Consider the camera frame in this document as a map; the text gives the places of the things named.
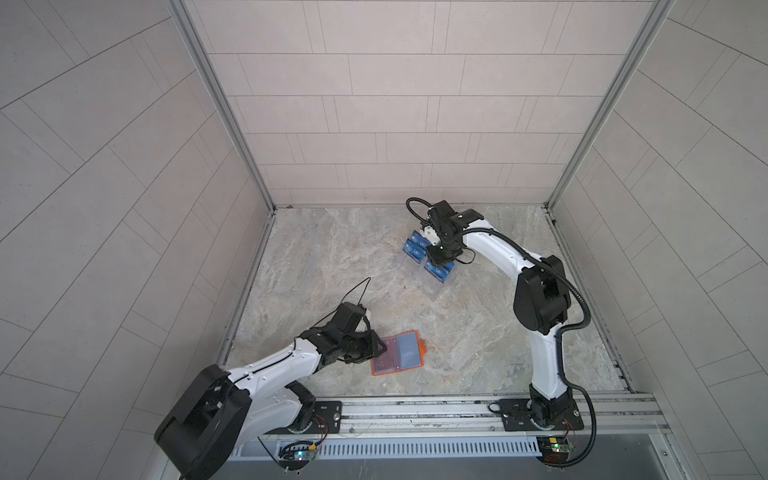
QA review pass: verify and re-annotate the aluminium corner post left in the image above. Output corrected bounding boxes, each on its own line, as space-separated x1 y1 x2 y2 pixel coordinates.
166 0 277 212

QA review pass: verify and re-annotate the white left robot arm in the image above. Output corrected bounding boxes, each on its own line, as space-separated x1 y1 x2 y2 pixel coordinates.
154 302 387 479

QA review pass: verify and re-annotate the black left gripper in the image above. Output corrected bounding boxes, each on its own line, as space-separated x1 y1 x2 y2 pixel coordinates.
336 330 390 364

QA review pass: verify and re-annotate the aluminium corner post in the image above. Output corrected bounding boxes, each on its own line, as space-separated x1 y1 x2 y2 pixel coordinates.
545 0 676 210
166 0 277 212

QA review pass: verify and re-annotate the card stack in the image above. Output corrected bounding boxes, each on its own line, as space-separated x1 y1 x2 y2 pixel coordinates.
395 231 427 275
414 259 457 298

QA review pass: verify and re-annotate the right card stack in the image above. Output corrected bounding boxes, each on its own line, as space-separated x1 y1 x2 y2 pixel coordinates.
414 259 457 298

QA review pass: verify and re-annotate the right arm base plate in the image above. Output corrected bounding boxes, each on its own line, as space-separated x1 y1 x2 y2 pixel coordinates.
488 398 585 432

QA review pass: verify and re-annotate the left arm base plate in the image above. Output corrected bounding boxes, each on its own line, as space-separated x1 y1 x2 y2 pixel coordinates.
270 401 343 435

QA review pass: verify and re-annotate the right green circuit board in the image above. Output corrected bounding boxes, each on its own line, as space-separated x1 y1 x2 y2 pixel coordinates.
536 436 574 467

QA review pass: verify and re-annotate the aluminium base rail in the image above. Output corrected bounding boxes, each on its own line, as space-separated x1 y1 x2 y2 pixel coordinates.
167 392 670 442

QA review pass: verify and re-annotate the left green circuit board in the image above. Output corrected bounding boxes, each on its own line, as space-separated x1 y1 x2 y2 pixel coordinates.
277 440 320 471

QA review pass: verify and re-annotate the aluminium corner post right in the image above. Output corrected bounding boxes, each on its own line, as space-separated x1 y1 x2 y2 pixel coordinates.
545 0 676 210

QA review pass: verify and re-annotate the left card stack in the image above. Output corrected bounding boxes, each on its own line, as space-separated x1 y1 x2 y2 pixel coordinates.
395 231 427 275

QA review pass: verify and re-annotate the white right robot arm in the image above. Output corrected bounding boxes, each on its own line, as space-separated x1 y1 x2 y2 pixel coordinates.
406 197 591 429

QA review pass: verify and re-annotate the orange card holder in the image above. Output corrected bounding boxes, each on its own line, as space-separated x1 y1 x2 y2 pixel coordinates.
389 330 427 373

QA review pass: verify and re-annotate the green circuit board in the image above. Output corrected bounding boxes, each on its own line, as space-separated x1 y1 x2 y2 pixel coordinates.
277 440 320 471
536 436 574 467

